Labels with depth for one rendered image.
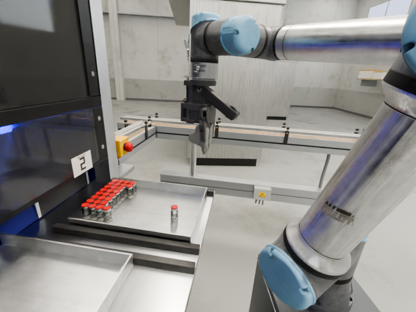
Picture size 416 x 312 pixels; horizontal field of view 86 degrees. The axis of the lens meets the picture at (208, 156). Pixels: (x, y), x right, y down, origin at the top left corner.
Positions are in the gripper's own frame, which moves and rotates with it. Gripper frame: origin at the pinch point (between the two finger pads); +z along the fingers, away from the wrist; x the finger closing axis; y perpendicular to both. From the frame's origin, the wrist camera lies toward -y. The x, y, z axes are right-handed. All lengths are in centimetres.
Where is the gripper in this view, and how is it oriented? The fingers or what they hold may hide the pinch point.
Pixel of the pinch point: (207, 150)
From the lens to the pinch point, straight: 66.9
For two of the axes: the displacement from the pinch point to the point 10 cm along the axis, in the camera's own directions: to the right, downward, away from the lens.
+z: -0.5, 9.3, 3.5
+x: -3.6, 3.1, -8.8
